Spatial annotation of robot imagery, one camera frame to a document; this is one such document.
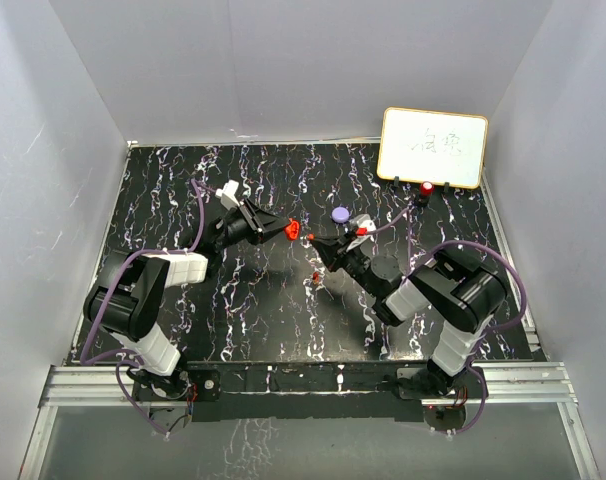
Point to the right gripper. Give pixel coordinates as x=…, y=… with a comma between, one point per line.
x=331, y=252

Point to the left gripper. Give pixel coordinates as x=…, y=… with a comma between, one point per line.
x=267, y=225

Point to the orange earbud charging case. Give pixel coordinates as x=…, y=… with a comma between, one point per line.
x=292, y=230

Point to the lilac earbud charging case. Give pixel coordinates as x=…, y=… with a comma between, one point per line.
x=340, y=215

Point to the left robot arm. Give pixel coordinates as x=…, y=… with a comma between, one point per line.
x=126, y=298

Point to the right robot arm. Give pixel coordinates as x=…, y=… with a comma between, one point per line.
x=464, y=291

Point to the yellow framed whiteboard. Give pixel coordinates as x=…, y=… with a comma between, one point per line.
x=442, y=148

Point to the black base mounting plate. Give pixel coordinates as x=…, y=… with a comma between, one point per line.
x=300, y=390

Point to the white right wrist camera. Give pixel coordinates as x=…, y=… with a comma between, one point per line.
x=363, y=225

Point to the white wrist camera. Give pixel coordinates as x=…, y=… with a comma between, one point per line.
x=227, y=195
x=363, y=225

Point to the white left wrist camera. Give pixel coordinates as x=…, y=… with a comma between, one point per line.
x=227, y=195

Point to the aluminium frame rail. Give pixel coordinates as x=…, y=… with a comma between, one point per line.
x=505, y=382

